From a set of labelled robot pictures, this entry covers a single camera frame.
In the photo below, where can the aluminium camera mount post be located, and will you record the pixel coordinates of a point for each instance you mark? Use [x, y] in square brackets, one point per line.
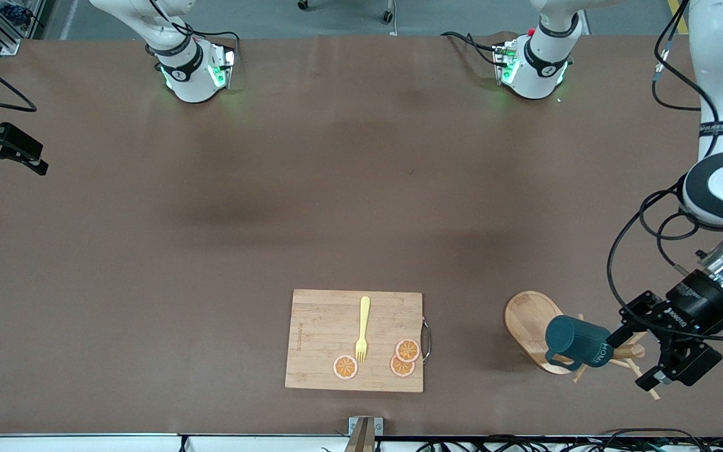
[361, 433]

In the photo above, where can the aluminium frame with bracket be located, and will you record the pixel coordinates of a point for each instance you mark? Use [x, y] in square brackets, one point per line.
[4, 41]

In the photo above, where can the orange slice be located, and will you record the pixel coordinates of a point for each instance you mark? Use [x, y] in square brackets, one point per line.
[399, 369]
[346, 367]
[407, 349]

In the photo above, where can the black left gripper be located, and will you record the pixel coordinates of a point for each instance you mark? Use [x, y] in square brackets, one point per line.
[695, 302]

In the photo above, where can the yellow plastic fork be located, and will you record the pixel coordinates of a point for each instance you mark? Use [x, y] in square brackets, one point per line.
[363, 320]

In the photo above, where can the white table edge rail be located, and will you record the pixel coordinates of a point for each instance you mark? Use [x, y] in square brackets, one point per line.
[85, 443]

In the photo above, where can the wooden mug tree rack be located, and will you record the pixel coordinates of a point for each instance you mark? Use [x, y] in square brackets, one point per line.
[528, 323]

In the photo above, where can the teal mug yellow inside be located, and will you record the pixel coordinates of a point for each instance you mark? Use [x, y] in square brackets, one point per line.
[578, 342]

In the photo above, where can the bamboo cutting board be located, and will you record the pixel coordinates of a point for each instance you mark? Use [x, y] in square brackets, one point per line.
[324, 339]

